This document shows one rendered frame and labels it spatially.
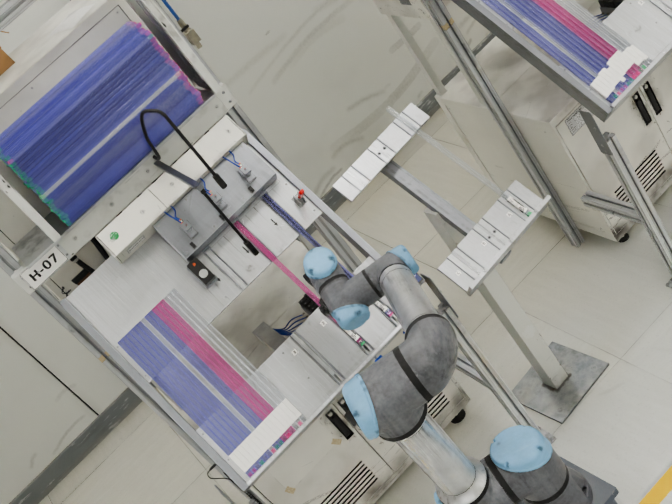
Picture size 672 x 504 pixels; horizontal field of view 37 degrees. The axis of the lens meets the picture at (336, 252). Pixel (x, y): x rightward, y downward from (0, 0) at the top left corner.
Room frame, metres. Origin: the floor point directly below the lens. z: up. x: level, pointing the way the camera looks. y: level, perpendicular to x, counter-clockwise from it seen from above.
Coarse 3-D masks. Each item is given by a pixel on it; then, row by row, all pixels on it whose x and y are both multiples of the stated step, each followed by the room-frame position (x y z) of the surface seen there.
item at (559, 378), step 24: (432, 216) 2.34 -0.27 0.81; (456, 240) 2.32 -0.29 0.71; (480, 288) 2.35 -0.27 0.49; (504, 288) 2.33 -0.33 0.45; (504, 312) 2.31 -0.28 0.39; (528, 336) 2.32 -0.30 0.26; (528, 360) 2.37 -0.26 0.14; (552, 360) 2.33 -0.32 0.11; (576, 360) 2.36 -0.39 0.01; (600, 360) 2.30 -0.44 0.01; (528, 384) 2.41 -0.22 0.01; (552, 384) 2.32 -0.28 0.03; (576, 384) 2.28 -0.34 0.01; (552, 408) 2.26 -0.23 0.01
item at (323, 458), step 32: (288, 256) 3.00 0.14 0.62; (256, 288) 2.96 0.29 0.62; (288, 288) 2.83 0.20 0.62; (224, 320) 2.93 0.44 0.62; (256, 320) 2.80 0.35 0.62; (288, 320) 2.67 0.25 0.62; (256, 352) 2.64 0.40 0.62; (384, 352) 2.44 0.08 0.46; (448, 384) 2.46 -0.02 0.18; (320, 416) 2.38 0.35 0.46; (448, 416) 2.45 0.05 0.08; (288, 448) 2.35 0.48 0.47; (320, 448) 2.37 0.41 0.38; (352, 448) 2.38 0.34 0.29; (384, 448) 2.40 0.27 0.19; (288, 480) 2.34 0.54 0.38; (320, 480) 2.36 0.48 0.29; (352, 480) 2.37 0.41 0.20; (384, 480) 2.39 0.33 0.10
